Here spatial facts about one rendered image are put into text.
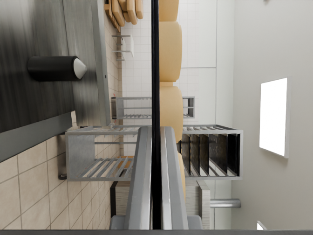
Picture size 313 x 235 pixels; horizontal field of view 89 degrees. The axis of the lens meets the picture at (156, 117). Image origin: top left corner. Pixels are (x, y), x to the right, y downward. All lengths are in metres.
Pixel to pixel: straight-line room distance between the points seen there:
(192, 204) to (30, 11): 3.79
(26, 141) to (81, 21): 0.22
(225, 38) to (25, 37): 4.76
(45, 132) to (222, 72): 4.51
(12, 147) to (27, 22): 0.15
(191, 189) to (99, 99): 3.45
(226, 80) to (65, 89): 4.46
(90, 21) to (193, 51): 4.27
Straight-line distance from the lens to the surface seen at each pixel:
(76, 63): 0.24
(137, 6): 4.05
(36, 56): 0.27
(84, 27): 0.35
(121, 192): 3.73
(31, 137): 0.26
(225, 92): 4.60
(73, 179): 1.84
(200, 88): 4.40
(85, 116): 0.34
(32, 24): 0.29
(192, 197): 3.78
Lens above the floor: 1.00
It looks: level
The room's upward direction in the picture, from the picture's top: 89 degrees clockwise
